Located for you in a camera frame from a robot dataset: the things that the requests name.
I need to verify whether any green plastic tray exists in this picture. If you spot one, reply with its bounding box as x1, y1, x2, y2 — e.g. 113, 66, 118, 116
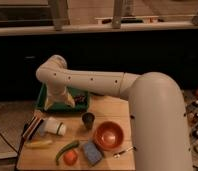
36, 85, 90, 112

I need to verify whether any blue sponge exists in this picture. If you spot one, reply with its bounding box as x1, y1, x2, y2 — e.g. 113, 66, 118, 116
82, 141, 103, 165

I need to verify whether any orange tomato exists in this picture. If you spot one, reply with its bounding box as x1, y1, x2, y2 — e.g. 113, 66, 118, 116
63, 150, 78, 166

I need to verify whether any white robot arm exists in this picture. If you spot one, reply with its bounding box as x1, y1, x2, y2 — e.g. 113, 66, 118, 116
36, 55, 193, 171

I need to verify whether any brown grape bunch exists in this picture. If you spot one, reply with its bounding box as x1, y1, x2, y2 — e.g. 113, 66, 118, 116
74, 95, 87, 104

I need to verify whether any green chili pepper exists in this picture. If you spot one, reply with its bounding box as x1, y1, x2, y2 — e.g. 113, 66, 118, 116
55, 140, 80, 165

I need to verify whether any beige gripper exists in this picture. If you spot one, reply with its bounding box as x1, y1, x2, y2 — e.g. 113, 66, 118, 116
44, 92, 75, 110

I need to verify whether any orange bowl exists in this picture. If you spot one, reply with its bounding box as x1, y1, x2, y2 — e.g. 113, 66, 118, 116
93, 121, 124, 151

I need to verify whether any white paper cup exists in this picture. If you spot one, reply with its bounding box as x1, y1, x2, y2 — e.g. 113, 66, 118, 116
44, 117, 67, 136

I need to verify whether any metal spoon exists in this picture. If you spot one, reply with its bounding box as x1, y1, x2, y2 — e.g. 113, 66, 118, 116
113, 146, 136, 158

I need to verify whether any small metal cup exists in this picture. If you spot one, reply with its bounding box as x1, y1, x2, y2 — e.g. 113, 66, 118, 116
82, 112, 95, 130

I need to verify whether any wooden ladder rack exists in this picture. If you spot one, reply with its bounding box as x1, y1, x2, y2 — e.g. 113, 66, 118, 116
0, 0, 198, 36

